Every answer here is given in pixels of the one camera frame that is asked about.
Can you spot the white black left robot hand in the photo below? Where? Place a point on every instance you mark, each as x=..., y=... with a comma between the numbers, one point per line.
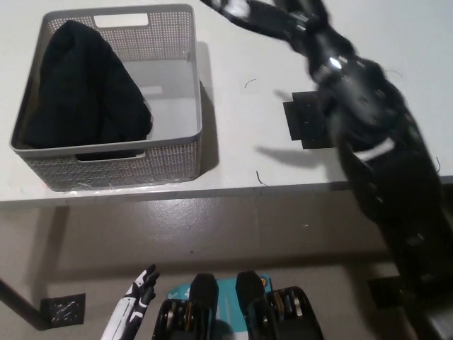
x=136, y=301

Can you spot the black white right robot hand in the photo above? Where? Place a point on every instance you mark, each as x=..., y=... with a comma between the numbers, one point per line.
x=276, y=17

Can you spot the black t-shirt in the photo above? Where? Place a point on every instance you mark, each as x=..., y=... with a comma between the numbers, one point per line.
x=88, y=106

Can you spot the black ribbed robot body block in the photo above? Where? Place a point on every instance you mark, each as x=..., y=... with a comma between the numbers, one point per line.
x=205, y=301
x=279, y=315

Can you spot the black square floor pad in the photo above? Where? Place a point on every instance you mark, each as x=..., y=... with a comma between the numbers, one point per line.
x=384, y=292
x=63, y=310

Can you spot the black foam pad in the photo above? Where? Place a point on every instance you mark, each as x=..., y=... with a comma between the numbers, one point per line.
x=308, y=120

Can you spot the black table leg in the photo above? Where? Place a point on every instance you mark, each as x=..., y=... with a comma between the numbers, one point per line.
x=21, y=301

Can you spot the grey perforated plastic basket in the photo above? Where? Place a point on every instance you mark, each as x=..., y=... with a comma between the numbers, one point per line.
x=177, y=117

